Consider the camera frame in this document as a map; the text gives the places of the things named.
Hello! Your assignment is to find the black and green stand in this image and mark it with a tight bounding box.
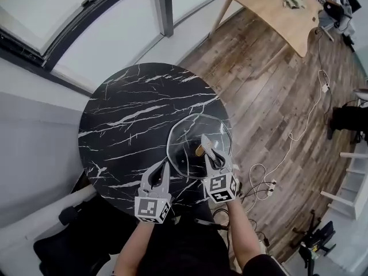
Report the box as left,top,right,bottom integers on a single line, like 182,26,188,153
292,210,338,270

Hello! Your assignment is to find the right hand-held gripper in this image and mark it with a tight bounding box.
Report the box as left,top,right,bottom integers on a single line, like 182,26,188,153
201,133,241,204

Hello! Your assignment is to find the long white cable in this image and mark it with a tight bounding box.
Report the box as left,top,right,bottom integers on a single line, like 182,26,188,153
248,69,332,202

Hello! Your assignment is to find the black office chair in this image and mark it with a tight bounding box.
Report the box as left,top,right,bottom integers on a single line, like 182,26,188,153
33,194,139,276

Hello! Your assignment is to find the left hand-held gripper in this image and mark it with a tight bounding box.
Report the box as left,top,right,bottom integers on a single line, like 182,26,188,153
134,160,173,225

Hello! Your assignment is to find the black cable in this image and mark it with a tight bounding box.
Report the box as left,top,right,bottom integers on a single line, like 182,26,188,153
212,208,231,232

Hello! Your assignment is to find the white power strip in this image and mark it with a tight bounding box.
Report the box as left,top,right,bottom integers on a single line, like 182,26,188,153
266,179,278,197

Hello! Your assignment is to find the person's right forearm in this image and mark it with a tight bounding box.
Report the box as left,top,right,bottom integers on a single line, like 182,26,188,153
226,197,261,271

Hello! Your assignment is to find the light wooden desk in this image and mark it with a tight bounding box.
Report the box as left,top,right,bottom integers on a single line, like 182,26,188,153
209,0,325,59

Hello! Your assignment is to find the person's black clothing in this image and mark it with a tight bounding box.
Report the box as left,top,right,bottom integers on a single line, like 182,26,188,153
113,201,291,276

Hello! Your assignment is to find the person's left forearm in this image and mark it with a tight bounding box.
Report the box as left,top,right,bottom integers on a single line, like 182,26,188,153
113,220,158,276

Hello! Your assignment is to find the black window frame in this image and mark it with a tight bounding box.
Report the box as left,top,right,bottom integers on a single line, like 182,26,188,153
0,0,175,96

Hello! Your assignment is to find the glass pot lid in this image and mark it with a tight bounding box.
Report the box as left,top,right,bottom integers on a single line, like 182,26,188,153
166,114,234,181

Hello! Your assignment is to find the white shelf rack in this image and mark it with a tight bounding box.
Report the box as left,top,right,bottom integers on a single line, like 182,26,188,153
320,151,368,221

